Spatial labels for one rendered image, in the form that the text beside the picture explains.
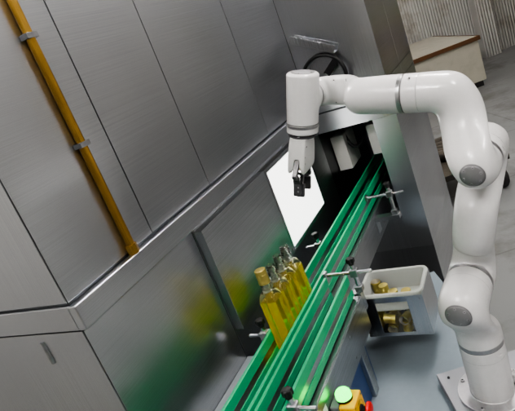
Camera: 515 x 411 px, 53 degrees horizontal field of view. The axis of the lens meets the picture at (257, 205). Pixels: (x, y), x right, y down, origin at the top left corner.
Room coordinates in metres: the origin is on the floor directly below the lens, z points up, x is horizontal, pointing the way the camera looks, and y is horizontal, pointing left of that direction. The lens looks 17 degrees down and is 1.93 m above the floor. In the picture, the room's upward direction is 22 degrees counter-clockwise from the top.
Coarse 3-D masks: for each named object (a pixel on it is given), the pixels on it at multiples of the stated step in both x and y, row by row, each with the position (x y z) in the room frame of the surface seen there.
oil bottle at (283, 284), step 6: (282, 276) 1.43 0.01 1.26; (270, 282) 1.42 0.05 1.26; (276, 282) 1.40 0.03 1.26; (282, 282) 1.40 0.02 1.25; (288, 282) 1.42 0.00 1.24; (282, 288) 1.38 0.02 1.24; (288, 288) 1.41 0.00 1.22; (288, 294) 1.40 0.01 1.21; (288, 300) 1.39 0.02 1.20; (294, 300) 1.41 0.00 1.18; (288, 306) 1.38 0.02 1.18; (294, 306) 1.40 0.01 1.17; (294, 312) 1.39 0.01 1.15; (294, 318) 1.38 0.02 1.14
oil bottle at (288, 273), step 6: (288, 270) 1.45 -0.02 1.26; (288, 276) 1.44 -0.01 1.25; (294, 276) 1.46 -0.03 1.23; (294, 282) 1.45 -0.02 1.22; (294, 288) 1.44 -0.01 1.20; (300, 288) 1.46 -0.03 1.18; (294, 294) 1.43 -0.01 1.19; (300, 294) 1.45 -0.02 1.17; (300, 300) 1.44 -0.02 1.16; (300, 306) 1.43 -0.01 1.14
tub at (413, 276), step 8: (368, 272) 1.71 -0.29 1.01; (376, 272) 1.70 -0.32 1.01; (384, 272) 1.69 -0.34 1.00; (392, 272) 1.67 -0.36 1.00; (400, 272) 1.66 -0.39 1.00; (408, 272) 1.64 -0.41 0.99; (416, 272) 1.63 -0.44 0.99; (424, 272) 1.57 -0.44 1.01; (368, 280) 1.69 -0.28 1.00; (384, 280) 1.69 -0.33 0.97; (392, 280) 1.67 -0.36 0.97; (400, 280) 1.66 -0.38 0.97; (408, 280) 1.64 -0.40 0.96; (416, 280) 1.63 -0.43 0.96; (424, 280) 1.53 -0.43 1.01; (368, 288) 1.66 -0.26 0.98; (400, 288) 1.65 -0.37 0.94; (416, 288) 1.61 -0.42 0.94; (368, 296) 1.56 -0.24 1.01; (376, 296) 1.54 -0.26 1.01; (384, 296) 1.53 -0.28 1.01; (392, 296) 1.52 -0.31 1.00
